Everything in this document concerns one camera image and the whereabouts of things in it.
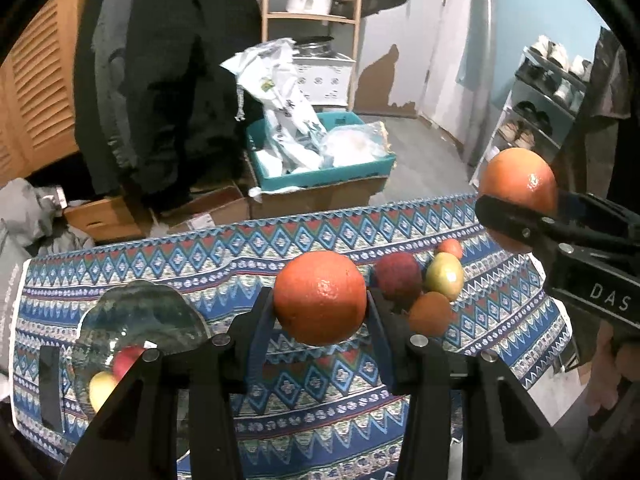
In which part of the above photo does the right hand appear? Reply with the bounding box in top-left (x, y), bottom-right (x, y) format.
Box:
top-left (586, 321), bottom-right (640, 416)

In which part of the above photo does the black hanging coat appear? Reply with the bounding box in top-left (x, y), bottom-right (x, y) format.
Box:
top-left (126, 0), bottom-right (262, 212)

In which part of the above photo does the teal storage crate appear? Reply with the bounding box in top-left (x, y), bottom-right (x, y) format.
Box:
top-left (246, 112), bottom-right (396, 193)

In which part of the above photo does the white patterned storage box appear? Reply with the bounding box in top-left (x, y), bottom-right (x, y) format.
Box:
top-left (293, 53), bottom-right (355, 107)

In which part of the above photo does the grey shoe rack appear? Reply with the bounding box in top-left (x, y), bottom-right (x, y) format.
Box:
top-left (470, 35), bottom-right (592, 188)

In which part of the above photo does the grey hanging jacket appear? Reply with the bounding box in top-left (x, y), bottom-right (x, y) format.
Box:
top-left (74, 0), bottom-right (137, 196)

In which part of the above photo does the yellow apple in bowl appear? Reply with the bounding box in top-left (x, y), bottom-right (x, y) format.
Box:
top-left (89, 370), bottom-right (118, 413)

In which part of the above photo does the white door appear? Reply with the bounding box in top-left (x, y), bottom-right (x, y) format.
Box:
top-left (419, 0), bottom-right (496, 166)

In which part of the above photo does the clear plastic bag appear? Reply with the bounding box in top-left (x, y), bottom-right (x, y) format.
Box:
top-left (321, 122), bottom-right (393, 168)

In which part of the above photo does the large red apple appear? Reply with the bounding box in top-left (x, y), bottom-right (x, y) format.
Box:
top-left (373, 252), bottom-right (422, 310)

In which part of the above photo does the wooden louvered closet door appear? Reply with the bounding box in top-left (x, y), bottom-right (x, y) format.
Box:
top-left (1, 0), bottom-right (86, 183)

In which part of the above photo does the flat cardboard box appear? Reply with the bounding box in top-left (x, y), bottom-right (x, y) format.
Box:
top-left (150, 183), bottom-right (250, 236)

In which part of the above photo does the smaller orange front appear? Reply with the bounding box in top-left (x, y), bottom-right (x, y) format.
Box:
top-left (408, 292), bottom-right (454, 337)

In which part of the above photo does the cardboard box under crate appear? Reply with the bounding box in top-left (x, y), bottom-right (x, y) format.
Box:
top-left (248, 177), bottom-right (387, 219)

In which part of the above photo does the white cooking pot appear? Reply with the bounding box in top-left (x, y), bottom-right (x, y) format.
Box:
top-left (285, 0), bottom-right (333, 15)

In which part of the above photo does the wooden shelf unit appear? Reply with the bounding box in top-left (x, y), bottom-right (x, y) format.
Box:
top-left (258, 0), bottom-right (362, 110)

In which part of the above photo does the large orange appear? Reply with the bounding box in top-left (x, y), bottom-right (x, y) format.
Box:
top-left (272, 250), bottom-right (367, 347)

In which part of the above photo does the glass fruit bowl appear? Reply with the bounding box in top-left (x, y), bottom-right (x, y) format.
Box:
top-left (72, 280), bottom-right (209, 418)

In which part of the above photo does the steel pot on box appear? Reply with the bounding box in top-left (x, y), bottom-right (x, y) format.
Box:
top-left (295, 36), bottom-right (334, 58)

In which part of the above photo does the patterned blue tablecloth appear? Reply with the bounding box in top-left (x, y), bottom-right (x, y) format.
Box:
top-left (11, 195), bottom-right (572, 479)

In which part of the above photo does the dark hanging garment right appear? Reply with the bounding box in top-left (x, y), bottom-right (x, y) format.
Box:
top-left (551, 28), bottom-right (639, 212)

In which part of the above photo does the grey clothes pile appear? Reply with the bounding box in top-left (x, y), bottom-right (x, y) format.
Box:
top-left (0, 178), bottom-right (94, 376)

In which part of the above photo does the white printed rice bag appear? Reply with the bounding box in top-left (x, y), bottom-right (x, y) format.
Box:
top-left (220, 38), bottom-right (328, 174)

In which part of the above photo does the black phone on table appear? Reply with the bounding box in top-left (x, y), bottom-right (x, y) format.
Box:
top-left (39, 346), bottom-right (63, 434)

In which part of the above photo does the small tangerine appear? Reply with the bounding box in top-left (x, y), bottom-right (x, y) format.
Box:
top-left (435, 238), bottom-right (463, 260)

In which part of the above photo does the wooden drawer box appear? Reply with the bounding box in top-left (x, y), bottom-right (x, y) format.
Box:
top-left (63, 196), bottom-right (153, 243)

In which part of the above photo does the red apple in bowl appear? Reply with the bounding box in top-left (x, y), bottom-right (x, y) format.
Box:
top-left (112, 346), bottom-right (145, 380)

